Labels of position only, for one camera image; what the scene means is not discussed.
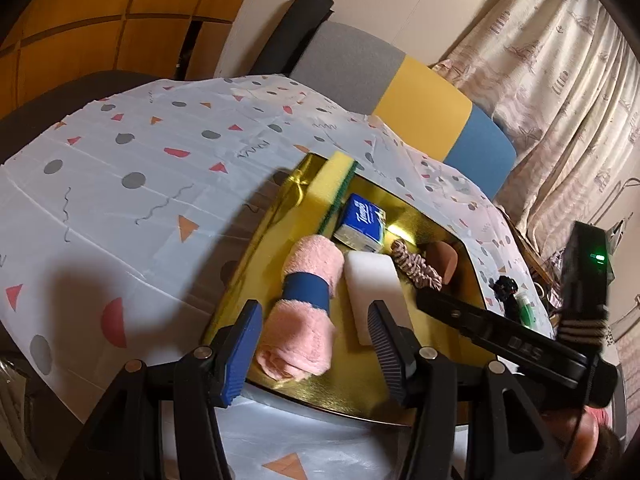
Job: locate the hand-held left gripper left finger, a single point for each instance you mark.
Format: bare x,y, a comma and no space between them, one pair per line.
245,350

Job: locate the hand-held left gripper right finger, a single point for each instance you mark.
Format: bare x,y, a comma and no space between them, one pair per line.
387,345

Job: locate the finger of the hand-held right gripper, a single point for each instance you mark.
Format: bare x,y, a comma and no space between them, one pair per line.
500,332

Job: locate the gold tin box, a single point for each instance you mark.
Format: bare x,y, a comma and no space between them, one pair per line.
350,385

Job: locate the pink towel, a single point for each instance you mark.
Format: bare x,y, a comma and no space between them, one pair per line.
305,330

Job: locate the white foam sponge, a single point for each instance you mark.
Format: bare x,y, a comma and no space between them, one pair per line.
370,280

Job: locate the striped scrunchie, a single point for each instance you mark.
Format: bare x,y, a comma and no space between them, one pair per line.
415,265

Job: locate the brown makeup sponge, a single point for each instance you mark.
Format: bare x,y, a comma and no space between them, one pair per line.
442,260

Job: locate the blue white tissue packet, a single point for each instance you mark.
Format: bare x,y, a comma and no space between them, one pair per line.
362,220

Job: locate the green yellow sponge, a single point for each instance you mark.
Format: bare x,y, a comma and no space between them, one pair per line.
325,185

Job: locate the small green bottle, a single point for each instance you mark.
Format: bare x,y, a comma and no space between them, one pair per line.
527,312

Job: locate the black hair accessory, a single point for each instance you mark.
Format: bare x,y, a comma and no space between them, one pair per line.
505,287

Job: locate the wooden side table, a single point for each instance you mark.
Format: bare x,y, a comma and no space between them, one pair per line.
530,255

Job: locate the beige printed curtain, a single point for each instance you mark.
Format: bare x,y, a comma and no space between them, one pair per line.
550,85

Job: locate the patterned white tablecloth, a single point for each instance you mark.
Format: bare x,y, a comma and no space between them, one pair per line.
125,160

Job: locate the grey yellow blue chair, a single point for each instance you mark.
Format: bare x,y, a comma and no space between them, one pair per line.
425,95

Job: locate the dark grey chair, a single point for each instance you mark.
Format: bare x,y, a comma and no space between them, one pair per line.
75,95

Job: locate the black rolled mat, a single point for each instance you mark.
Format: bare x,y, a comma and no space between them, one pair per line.
295,35

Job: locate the wooden wardrobe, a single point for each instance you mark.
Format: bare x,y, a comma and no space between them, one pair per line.
125,10

